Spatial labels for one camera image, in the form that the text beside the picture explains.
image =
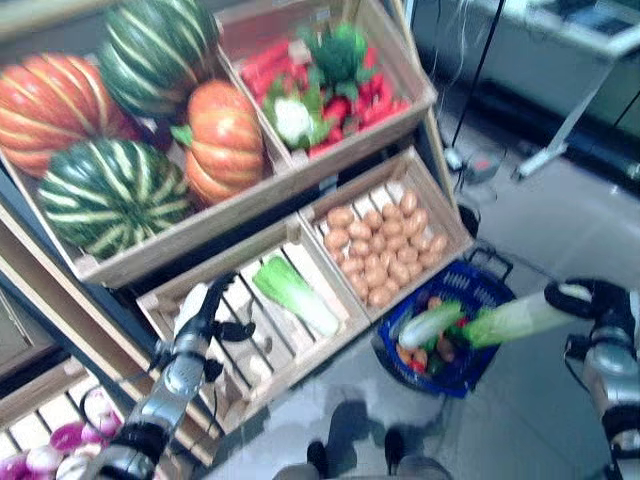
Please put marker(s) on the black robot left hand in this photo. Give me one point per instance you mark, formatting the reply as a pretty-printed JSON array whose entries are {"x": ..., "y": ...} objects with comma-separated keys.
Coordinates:
[{"x": 200, "y": 320}]

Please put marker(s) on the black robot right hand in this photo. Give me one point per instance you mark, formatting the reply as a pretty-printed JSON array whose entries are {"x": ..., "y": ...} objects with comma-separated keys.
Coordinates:
[{"x": 607, "y": 302}]

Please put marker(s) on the napa cabbage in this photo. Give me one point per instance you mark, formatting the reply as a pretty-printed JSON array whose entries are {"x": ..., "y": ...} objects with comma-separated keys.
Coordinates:
[
  {"x": 430, "y": 322},
  {"x": 295, "y": 295},
  {"x": 520, "y": 315}
]

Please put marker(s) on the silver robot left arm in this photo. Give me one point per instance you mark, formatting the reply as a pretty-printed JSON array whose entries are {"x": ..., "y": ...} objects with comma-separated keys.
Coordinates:
[{"x": 172, "y": 380}]

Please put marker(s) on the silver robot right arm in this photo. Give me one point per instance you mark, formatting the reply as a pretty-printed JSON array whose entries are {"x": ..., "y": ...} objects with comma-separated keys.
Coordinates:
[{"x": 607, "y": 365}]

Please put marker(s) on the blue plastic shopping basket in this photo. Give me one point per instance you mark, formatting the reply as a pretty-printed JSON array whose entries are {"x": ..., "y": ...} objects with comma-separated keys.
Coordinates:
[{"x": 480, "y": 360}]

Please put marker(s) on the pale slatted wooden crate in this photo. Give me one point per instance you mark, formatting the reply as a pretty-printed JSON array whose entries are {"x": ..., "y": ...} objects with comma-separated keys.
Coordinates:
[{"x": 225, "y": 260}]

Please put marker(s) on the large wooden pumpkin crate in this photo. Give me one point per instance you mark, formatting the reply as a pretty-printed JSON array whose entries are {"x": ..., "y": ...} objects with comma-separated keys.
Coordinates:
[{"x": 200, "y": 235}]

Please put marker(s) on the small red pepper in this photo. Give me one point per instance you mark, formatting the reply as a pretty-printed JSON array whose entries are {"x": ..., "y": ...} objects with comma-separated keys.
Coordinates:
[{"x": 462, "y": 322}]

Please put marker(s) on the green striped pumpkin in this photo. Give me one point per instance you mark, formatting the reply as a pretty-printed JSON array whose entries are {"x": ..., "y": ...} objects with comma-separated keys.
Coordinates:
[
  {"x": 115, "y": 200},
  {"x": 155, "y": 55}
]

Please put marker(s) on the wooden shelf rack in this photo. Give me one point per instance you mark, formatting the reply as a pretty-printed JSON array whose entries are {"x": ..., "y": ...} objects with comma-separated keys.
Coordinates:
[{"x": 50, "y": 305}]

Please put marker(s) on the brown potato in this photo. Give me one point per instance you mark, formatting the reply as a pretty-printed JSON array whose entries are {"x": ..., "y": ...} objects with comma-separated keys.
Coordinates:
[
  {"x": 377, "y": 279},
  {"x": 428, "y": 262},
  {"x": 392, "y": 229},
  {"x": 361, "y": 250},
  {"x": 381, "y": 296},
  {"x": 388, "y": 260},
  {"x": 339, "y": 258},
  {"x": 373, "y": 219},
  {"x": 360, "y": 286},
  {"x": 421, "y": 220},
  {"x": 407, "y": 257},
  {"x": 392, "y": 211},
  {"x": 413, "y": 271},
  {"x": 410, "y": 229},
  {"x": 340, "y": 217},
  {"x": 392, "y": 286},
  {"x": 438, "y": 246},
  {"x": 399, "y": 274},
  {"x": 359, "y": 231},
  {"x": 337, "y": 240},
  {"x": 354, "y": 267},
  {"x": 378, "y": 245},
  {"x": 396, "y": 245},
  {"x": 420, "y": 245},
  {"x": 409, "y": 202},
  {"x": 374, "y": 264}
]

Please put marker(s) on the white metal table leg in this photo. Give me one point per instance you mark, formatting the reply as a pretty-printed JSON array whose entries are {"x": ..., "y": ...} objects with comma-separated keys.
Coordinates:
[{"x": 542, "y": 160}]

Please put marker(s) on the black rack caster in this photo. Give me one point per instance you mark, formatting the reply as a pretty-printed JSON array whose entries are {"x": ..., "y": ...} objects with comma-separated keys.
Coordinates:
[{"x": 469, "y": 220}]

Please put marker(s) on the small orange vegetable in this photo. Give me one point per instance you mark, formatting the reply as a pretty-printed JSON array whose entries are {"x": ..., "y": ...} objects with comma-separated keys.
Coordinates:
[{"x": 435, "y": 302}]

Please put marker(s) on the small orange pumpkin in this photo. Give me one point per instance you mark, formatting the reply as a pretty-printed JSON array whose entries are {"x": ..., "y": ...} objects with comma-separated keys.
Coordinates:
[{"x": 225, "y": 145}]

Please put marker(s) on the robot left leg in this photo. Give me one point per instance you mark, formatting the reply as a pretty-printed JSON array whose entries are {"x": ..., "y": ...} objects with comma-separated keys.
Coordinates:
[{"x": 318, "y": 457}]

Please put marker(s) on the robot leg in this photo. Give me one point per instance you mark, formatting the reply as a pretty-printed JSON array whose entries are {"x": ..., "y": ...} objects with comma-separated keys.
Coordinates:
[
  {"x": 395, "y": 450},
  {"x": 318, "y": 457}
]

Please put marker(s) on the grey device with orange label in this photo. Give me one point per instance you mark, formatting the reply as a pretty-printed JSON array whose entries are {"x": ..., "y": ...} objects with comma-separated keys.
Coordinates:
[{"x": 481, "y": 165}]

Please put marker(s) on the red tomato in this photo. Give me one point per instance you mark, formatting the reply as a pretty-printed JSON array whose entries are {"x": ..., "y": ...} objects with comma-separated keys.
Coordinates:
[{"x": 419, "y": 369}]

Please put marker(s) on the small orange fruit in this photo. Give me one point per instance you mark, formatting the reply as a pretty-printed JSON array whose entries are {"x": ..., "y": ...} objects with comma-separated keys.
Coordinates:
[{"x": 406, "y": 356}]

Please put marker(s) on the power adapter brick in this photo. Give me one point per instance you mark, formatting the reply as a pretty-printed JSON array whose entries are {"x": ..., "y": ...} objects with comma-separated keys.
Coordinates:
[{"x": 454, "y": 157}]

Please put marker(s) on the red carrot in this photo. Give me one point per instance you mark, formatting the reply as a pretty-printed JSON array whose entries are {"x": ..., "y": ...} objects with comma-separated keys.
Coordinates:
[
  {"x": 385, "y": 110},
  {"x": 373, "y": 60},
  {"x": 322, "y": 147},
  {"x": 336, "y": 107},
  {"x": 265, "y": 80},
  {"x": 270, "y": 57}
]

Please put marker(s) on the pale wooden potato crate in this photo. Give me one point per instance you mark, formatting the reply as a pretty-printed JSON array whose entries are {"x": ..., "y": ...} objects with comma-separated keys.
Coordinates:
[{"x": 360, "y": 177}]

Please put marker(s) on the white cauliflower with leaves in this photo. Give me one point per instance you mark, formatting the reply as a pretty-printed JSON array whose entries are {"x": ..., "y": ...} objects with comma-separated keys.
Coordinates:
[{"x": 292, "y": 117}]

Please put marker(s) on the robot right leg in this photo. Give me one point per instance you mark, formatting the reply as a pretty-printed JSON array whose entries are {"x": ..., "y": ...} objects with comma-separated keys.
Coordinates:
[{"x": 395, "y": 450}]

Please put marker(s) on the large orange pumpkin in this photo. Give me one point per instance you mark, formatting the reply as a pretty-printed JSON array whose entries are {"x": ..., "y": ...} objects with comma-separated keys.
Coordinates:
[{"x": 55, "y": 115}]

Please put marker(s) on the wooden carrot crate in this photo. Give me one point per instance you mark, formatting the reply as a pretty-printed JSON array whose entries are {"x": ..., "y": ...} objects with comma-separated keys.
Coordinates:
[{"x": 370, "y": 132}]

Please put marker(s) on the green broccoli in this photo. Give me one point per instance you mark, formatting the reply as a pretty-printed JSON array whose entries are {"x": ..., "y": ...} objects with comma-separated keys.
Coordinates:
[{"x": 340, "y": 52}]

